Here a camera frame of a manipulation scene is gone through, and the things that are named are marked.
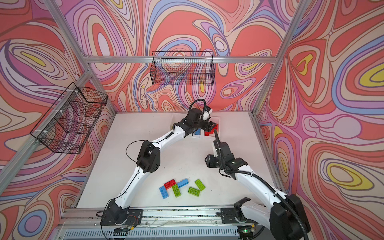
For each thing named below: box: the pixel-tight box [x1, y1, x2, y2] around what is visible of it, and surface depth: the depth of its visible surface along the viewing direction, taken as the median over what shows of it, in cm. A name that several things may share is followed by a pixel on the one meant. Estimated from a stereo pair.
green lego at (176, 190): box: [172, 184, 182, 198], surface depth 82 cm
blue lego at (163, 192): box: [159, 185, 170, 200], surface depth 82 cm
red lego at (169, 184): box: [164, 178, 176, 190], surface depth 85 cm
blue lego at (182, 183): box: [177, 178, 189, 189], surface depth 84 cm
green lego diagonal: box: [194, 178, 206, 191], surface depth 85 cm
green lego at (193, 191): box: [187, 186, 200, 197], surface depth 82 cm
